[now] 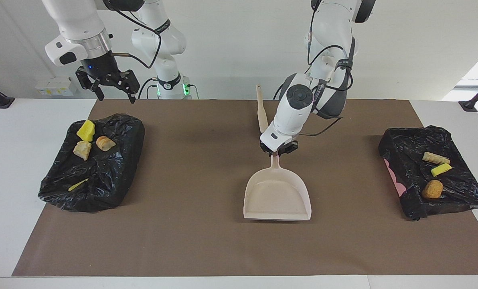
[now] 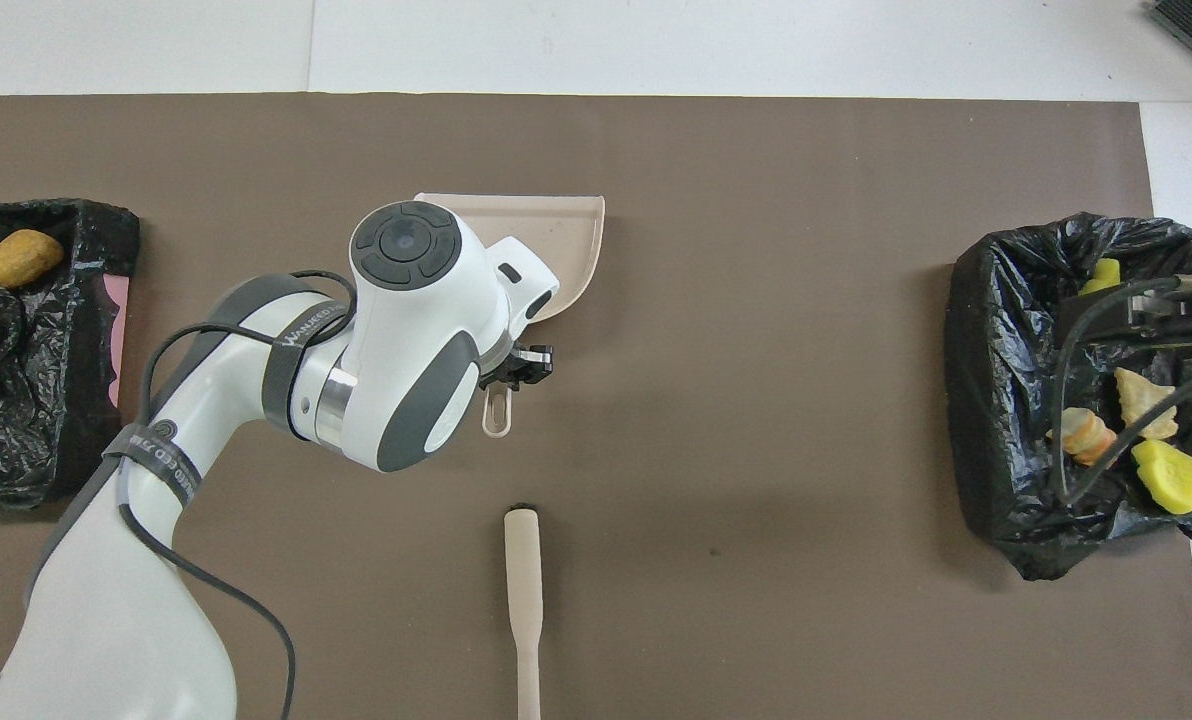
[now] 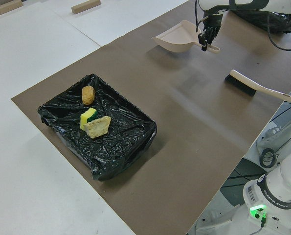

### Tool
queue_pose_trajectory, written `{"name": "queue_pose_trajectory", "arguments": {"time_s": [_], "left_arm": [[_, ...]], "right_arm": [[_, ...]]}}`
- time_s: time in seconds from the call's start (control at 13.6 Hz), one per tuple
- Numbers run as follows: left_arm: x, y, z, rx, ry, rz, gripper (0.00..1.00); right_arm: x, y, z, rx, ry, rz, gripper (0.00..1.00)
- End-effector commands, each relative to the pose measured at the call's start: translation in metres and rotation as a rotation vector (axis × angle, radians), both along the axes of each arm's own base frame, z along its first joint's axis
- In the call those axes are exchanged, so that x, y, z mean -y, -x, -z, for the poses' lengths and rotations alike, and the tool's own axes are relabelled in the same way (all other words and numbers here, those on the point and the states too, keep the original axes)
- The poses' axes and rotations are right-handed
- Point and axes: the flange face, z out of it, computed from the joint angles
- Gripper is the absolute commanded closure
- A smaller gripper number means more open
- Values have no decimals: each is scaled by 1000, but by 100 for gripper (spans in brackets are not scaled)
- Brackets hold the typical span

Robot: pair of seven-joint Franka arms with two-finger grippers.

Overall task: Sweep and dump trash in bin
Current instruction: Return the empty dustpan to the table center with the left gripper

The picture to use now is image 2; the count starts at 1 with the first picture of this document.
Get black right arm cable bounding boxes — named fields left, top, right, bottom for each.
left=1051, top=275, right=1192, bottom=506

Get orange-brown foam cylinder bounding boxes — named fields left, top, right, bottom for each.
left=0, top=229, right=65, bottom=290

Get green and yellow sponge piece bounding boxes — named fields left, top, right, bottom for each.
left=1078, top=258, right=1123, bottom=297

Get cream ribbed foam chunk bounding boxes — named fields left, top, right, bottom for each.
left=1045, top=407, right=1120, bottom=470

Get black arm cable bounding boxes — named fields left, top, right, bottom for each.
left=1051, top=275, right=1192, bottom=506
left=116, top=268, right=357, bottom=720

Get crumpled black trash bag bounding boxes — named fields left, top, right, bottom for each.
left=944, top=212, right=1192, bottom=583

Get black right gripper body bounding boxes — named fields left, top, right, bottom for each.
left=1141, top=295, right=1192, bottom=348

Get beige hand brush black bristles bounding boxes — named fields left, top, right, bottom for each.
left=503, top=505, right=547, bottom=720

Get pink plastic bin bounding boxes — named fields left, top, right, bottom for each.
left=104, top=275, right=131, bottom=408

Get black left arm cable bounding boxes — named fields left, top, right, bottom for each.
left=116, top=268, right=357, bottom=720

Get bright yellow foam block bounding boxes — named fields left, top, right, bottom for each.
left=1131, top=438, right=1192, bottom=516

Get beige plastic dustpan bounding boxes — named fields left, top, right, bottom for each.
left=413, top=193, right=607, bottom=437

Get pale beige foam chunk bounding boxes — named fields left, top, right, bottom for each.
left=1114, top=367, right=1180, bottom=441

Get black bag over pink bin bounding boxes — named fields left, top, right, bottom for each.
left=0, top=198, right=141, bottom=511

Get brown paper table mat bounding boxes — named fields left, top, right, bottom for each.
left=0, top=93, right=1192, bottom=720

